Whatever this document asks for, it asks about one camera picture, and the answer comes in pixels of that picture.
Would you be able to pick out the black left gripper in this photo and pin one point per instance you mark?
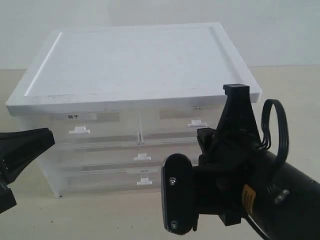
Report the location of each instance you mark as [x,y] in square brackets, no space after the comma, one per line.
[17,151]

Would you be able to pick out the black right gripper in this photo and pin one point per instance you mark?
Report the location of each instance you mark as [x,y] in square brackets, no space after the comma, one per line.
[229,179]

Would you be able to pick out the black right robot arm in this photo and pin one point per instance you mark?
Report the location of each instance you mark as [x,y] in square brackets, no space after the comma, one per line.
[294,196]

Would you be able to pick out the middle wide clear drawer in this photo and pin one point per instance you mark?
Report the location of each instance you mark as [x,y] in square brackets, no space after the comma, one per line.
[102,155]

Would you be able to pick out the wide clear drawer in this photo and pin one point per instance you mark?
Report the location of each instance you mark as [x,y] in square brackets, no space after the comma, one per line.
[102,155]
[108,177]

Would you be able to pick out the bottom wide clear drawer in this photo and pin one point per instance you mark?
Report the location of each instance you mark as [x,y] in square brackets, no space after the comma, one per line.
[108,177]

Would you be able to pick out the white translucent drawer cabinet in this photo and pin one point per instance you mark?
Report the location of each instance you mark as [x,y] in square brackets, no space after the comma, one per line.
[125,68]

